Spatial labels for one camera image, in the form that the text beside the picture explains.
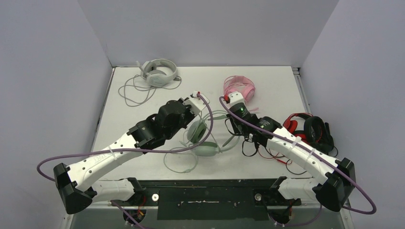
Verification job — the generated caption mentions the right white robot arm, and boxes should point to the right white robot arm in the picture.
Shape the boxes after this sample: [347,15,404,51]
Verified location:
[226,103,356,212]

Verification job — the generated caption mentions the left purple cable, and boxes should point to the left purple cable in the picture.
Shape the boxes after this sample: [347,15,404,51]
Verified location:
[36,92,214,229]

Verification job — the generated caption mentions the red and black headphones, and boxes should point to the red and black headphones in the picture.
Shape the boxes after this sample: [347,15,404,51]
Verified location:
[242,113,339,176]

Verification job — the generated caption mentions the white gaming headset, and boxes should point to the white gaming headset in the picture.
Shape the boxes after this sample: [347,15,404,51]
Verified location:
[117,59,182,107]

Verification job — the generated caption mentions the mint green headphones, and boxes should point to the mint green headphones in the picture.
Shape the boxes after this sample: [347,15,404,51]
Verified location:
[163,109,242,174]

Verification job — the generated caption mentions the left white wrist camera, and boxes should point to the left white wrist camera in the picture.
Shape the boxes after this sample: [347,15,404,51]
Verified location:
[183,91,210,116]

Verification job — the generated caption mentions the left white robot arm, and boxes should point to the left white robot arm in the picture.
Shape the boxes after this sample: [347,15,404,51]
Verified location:
[53,97,205,214]

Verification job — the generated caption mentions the pink cat-ear headphones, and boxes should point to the pink cat-ear headphones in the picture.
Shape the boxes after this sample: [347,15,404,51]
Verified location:
[223,75,256,103]

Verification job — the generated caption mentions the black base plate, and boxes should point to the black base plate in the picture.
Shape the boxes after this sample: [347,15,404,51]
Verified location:
[102,178,306,223]

